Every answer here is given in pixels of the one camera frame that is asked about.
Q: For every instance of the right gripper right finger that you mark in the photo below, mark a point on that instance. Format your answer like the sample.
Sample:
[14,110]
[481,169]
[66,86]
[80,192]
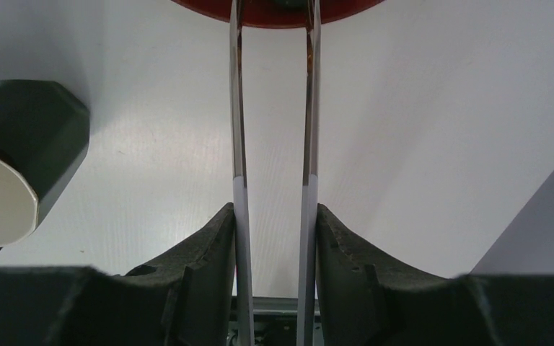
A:
[368,297]

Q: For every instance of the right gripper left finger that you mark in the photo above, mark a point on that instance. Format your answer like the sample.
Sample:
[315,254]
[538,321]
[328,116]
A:
[181,297]

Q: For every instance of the metal tongs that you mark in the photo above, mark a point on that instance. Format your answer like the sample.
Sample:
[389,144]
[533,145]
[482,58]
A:
[305,316]

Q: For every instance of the black mug white inside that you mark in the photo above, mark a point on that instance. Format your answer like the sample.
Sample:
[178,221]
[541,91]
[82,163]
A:
[44,137]

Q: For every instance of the red round tray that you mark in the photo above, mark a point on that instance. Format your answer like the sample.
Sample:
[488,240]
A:
[265,14]

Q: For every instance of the black cookie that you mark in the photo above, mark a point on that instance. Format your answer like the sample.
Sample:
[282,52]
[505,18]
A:
[290,5]

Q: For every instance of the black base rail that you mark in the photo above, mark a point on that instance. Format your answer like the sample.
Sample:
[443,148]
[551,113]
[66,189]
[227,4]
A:
[274,322]

